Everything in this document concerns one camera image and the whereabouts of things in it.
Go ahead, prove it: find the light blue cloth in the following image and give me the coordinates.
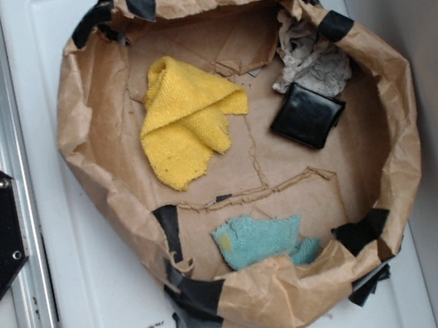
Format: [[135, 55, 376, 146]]
[[212, 215, 320, 271]]

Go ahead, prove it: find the yellow microfibre cloth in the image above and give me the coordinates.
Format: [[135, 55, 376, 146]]
[[140, 56, 249, 192]]

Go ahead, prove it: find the crumpled white paper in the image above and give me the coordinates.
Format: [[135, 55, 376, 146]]
[[273, 9, 353, 97]]

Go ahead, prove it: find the black square box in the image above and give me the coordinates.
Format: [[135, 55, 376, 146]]
[[271, 82, 346, 149]]

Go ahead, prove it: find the aluminium extrusion rail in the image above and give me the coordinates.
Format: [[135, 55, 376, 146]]
[[0, 18, 61, 328]]

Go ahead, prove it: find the brown paper bag tray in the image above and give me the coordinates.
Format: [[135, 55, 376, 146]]
[[57, 0, 421, 328]]

